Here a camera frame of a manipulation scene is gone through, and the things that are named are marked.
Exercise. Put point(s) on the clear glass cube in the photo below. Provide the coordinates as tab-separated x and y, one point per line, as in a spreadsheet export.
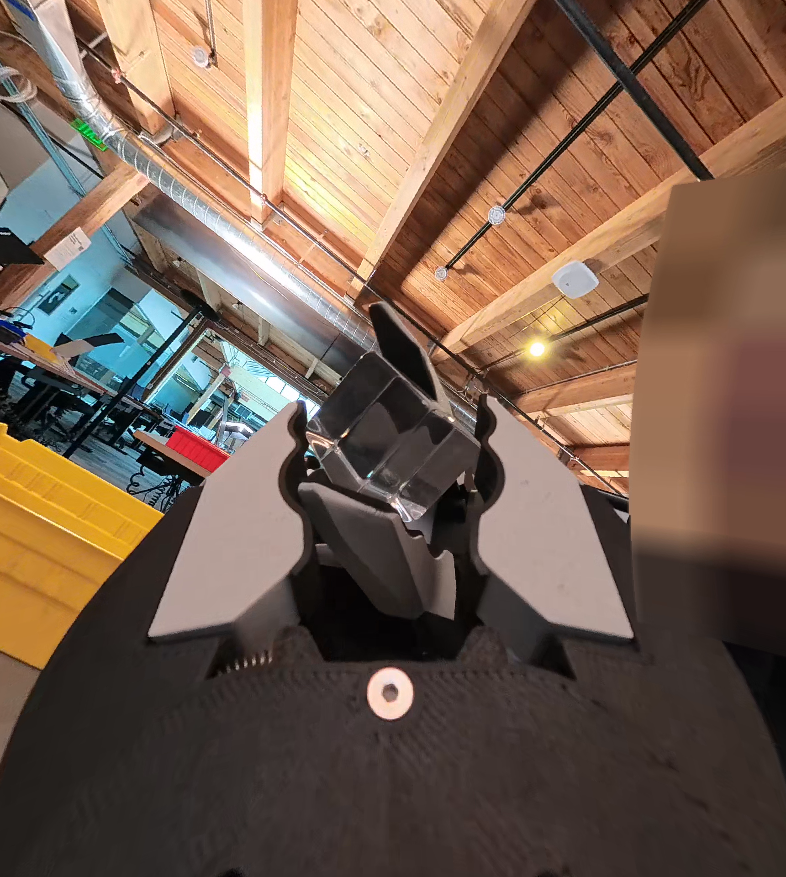
393	438

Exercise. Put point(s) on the yellow plastic bin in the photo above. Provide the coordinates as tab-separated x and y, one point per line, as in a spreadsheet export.
36	534

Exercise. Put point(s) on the red plastic bin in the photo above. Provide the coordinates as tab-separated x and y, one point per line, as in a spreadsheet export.
194	449

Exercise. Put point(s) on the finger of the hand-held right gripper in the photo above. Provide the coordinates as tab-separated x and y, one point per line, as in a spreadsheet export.
379	555
403	342

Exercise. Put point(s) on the green exit sign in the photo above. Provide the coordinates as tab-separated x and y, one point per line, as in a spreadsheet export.
88	133

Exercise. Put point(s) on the round ceiling lamp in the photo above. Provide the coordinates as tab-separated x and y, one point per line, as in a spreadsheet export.
536	349

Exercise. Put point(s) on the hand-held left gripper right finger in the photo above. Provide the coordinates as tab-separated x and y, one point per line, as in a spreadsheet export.
550	548

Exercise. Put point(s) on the white ceiling access point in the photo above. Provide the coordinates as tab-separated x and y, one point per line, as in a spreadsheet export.
576	279

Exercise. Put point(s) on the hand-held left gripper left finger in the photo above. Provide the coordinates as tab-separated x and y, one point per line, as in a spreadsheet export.
235	541

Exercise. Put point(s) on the white paper sign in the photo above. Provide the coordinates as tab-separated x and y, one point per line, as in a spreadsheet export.
67	250

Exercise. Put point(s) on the silver spiral air duct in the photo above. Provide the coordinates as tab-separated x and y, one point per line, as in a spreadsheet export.
91	109

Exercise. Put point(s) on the black ceiling pipe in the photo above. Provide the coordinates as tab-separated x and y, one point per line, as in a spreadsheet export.
629	82

